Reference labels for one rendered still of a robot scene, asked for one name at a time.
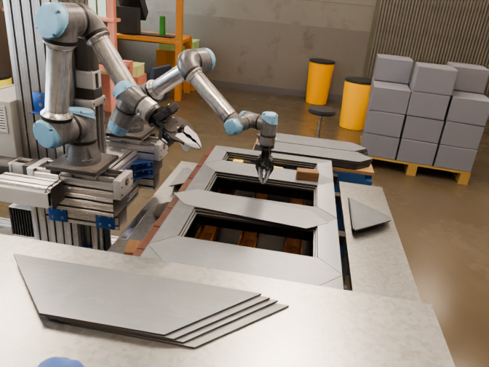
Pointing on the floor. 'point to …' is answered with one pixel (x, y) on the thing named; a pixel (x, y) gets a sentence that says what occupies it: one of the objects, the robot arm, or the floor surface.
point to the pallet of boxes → (426, 115)
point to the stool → (321, 115)
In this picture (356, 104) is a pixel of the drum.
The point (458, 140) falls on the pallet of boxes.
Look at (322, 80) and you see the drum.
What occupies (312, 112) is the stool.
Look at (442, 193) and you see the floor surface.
